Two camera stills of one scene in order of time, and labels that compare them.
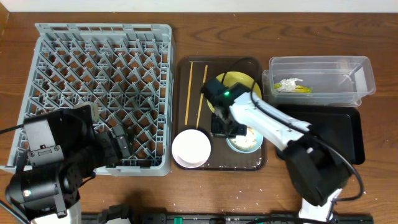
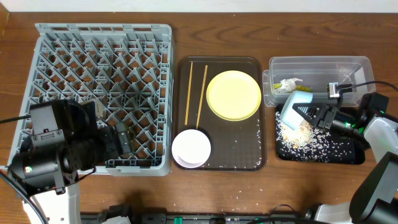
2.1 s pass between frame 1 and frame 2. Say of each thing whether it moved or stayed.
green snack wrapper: stayed
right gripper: moved
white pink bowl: stayed
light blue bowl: moved
